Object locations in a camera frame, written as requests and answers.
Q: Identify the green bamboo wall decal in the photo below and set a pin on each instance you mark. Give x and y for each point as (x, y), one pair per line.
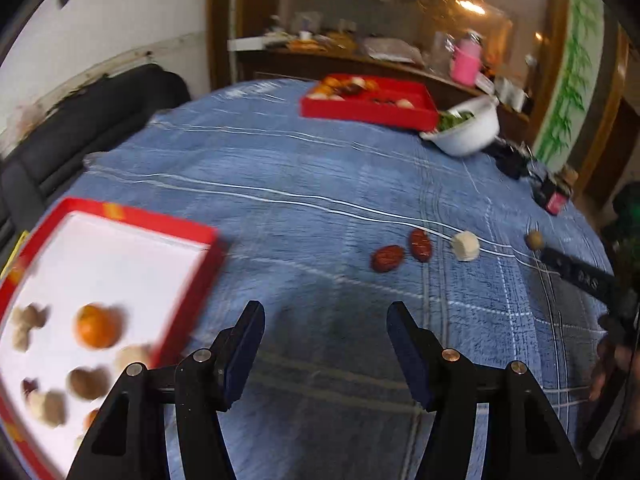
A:
(570, 75)

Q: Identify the dark red fruit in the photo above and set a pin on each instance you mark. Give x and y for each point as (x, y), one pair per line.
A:
(350, 90)

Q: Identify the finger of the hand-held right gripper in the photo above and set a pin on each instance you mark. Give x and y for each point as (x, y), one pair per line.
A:
(575, 272)

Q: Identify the wooden framed glass partition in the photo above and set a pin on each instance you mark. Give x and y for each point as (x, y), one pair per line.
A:
(220, 20)

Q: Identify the flat white box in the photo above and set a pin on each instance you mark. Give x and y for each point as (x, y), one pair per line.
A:
(252, 43)

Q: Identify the yellow paper packet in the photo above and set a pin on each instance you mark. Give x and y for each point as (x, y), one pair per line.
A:
(17, 250)

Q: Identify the crumpled plastic bag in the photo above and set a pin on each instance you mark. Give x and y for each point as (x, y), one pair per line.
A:
(392, 50)

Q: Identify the wooden sideboard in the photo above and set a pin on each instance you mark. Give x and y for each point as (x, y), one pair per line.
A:
(280, 67)

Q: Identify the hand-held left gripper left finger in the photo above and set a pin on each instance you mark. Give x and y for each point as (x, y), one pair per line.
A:
(245, 360)

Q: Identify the white bowl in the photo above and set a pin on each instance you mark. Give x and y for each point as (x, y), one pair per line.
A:
(465, 135)

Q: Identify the pink thermos bottle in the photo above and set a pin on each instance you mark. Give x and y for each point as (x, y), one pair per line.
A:
(467, 62)

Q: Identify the wooden cork stopper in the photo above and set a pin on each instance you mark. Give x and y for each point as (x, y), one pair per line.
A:
(569, 176)

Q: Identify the blue plaid tablecloth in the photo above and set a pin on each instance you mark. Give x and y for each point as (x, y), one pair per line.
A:
(300, 185)

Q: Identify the orange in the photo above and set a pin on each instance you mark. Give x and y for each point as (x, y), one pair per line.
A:
(97, 325)
(90, 417)
(332, 81)

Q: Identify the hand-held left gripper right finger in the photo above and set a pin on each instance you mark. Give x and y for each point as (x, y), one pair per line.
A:
(407, 360)

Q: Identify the red box with white inside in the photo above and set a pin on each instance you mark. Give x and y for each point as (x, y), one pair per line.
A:
(115, 260)

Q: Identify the large sugarcane piece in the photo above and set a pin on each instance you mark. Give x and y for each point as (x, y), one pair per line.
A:
(54, 407)

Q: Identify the clear glass pitcher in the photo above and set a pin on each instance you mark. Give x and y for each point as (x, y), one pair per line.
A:
(442, 55)

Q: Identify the green leafy vegetables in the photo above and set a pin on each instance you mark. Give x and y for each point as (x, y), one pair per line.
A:
(455, 119)

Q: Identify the black sofa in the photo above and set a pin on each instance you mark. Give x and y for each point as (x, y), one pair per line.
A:
(100, 120)

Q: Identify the black electronic device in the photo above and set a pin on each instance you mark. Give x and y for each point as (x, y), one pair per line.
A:
(510, 160)

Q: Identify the black jar with red label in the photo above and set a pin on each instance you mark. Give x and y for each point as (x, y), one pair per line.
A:
(552, 197)

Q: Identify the person's right hand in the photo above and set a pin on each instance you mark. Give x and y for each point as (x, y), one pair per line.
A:
(607, 365)

